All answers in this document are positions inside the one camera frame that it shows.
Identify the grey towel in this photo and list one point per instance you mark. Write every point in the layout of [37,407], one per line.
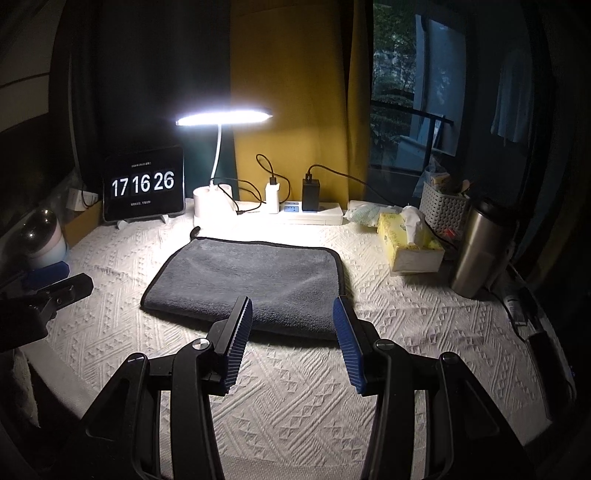
[249,277]

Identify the black balcony railing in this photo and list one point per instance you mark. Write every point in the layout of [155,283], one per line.
[415,113]

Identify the white power strip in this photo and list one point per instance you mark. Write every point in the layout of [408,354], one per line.
[318,216]

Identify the dark green curtain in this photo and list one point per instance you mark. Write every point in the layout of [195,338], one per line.
[152,69]

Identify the white tablet stand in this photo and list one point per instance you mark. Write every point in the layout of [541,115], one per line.
[121,225]

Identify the black charger plug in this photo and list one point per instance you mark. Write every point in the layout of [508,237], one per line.
[311,196]

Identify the white desk lamp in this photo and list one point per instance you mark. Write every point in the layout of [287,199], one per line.
[212,201]

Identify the yellow tissue box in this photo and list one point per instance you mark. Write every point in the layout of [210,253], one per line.
[411,249]

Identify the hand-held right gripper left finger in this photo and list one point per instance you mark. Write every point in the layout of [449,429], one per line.
[236,344]

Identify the white textured tablecloth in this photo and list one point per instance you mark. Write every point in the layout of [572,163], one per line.
[295,415]

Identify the cardboard box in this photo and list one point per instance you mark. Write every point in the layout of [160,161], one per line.
[81,224]

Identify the yellow curtain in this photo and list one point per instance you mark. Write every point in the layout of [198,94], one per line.
[295,69]

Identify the white plastic basket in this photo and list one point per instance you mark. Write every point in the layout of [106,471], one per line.
[443,210]

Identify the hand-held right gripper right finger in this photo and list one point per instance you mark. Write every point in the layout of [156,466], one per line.
[349,346]

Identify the white charger plug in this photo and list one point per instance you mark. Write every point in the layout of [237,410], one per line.
[272,198]

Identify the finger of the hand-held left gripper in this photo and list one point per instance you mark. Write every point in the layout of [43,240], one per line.
[46,273]
[69,287]

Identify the hanging white shirt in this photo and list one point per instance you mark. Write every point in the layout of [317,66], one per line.
[512,97]

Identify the white round jar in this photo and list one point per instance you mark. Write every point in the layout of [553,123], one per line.
[41,240]

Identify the stainless steel tumbler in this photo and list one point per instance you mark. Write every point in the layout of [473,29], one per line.
[478,249]

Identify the wet wipes packet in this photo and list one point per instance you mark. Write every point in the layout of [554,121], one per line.
[369,214]

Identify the tablet with clock display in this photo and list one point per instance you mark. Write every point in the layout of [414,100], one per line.
[143,183]

